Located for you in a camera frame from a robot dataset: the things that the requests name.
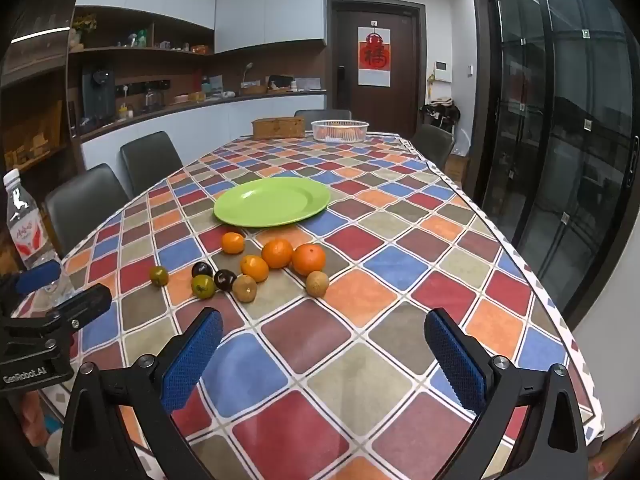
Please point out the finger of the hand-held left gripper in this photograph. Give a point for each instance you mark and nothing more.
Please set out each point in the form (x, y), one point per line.
(85, 302)
(37, 276)

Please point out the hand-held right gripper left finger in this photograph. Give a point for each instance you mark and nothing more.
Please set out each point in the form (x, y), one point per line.
(192, 360)

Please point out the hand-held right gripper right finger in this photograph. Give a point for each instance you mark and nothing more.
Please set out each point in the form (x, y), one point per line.
(457, 365)

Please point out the green mandarin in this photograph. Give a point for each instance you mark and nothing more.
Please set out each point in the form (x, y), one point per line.
(203, 287)
(159, 275)

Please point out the dark plum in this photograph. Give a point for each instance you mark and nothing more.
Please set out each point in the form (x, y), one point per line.
(202, 268)
(225, 279)

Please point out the brown kiwi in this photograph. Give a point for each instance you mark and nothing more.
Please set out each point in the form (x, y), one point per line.
(244, 288)
(317, 283)

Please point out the small oval orange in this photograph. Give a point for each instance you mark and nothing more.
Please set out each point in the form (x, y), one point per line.
(254, 268)

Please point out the large orange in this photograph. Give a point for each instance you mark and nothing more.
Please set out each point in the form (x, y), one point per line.
(308, 259)

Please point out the green plate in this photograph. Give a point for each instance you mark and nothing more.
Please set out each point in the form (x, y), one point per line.
(270, 202)

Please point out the clear plastic water bottle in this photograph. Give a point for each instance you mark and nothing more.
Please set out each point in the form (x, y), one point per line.
(22, 225)

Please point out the grey chair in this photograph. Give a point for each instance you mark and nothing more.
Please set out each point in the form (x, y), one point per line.
(85, 200)
(322, 114)
(150, 160)
(434, 145)

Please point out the small round orange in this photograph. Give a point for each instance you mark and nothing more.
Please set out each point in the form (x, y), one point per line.
(232, 242)

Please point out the medium orange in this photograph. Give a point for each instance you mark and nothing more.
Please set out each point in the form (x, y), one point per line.
(277, 253)

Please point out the wooden shelf unit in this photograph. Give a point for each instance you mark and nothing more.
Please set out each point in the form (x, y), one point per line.
(35, 125)

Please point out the white counter cabinet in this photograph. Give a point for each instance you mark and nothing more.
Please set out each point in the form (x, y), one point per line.
(200, 120)

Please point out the black framed glass sliding door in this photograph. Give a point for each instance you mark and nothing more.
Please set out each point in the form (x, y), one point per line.
(550, 160)

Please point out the wicker box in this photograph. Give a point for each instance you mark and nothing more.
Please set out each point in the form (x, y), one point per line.
(277, 127)

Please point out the black and white bag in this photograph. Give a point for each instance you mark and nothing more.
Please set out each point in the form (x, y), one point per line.
(440, 110)

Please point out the yellow flowers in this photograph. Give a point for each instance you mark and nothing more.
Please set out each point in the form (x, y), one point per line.
(84, 22)

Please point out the white plastic basket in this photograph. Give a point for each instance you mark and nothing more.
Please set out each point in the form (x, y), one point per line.
(340, 130)

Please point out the wicker tray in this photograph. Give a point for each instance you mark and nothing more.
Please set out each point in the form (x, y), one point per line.
(252, 89)

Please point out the white desk lamp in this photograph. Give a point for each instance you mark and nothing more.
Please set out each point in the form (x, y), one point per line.
(246, 72)

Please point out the black box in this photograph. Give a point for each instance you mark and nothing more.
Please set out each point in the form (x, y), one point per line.
(280, 82)

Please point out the dark wooden door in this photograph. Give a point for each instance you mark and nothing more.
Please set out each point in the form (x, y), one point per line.
(400, 60)

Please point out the red and white door poster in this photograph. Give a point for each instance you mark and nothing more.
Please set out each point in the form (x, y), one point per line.
(374, 55)

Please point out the white wall intercom panel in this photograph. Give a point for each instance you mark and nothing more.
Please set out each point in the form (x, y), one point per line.
(441, 71)

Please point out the white wall cabinet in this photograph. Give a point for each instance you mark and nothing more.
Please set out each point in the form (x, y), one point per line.
(265, 5)

